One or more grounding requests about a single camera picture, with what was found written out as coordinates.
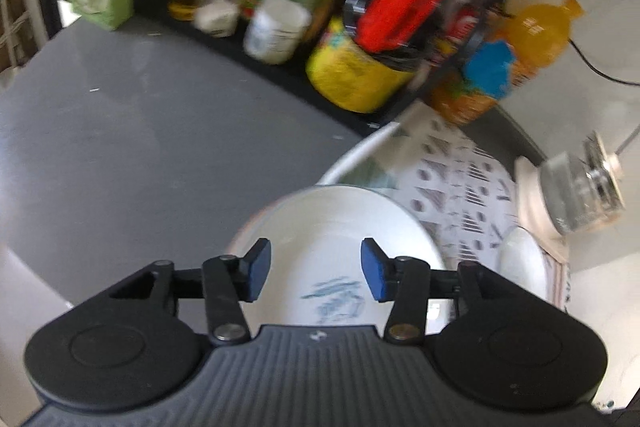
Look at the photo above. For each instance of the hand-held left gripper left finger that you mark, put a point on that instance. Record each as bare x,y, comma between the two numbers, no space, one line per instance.
260,269

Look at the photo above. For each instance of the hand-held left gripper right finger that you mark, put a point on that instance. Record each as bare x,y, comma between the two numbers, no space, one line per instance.
372,267

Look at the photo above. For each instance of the white plate with blue print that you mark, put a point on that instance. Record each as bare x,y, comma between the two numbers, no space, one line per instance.
325,227

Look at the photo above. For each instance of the large white plate grey flower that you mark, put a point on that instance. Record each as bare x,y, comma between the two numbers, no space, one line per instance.
346,161

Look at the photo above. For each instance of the patterned fringed table cloth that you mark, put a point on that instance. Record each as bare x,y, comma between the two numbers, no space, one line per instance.
460,187

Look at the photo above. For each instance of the small white plate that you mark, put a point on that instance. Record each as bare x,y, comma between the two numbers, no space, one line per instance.
520,263

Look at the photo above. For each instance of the cream kettle base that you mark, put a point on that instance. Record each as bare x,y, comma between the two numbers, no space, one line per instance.
532,212

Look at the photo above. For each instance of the black metal shelf rack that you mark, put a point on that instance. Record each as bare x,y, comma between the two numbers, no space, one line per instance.
280,78

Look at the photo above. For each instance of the glass electric kettle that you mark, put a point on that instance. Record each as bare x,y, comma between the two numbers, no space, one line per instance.
582,187

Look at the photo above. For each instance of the small white pill bottle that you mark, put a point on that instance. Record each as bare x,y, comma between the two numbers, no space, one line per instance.
277,31

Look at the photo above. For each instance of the orange juice bottle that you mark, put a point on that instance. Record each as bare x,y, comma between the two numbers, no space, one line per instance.
530,37

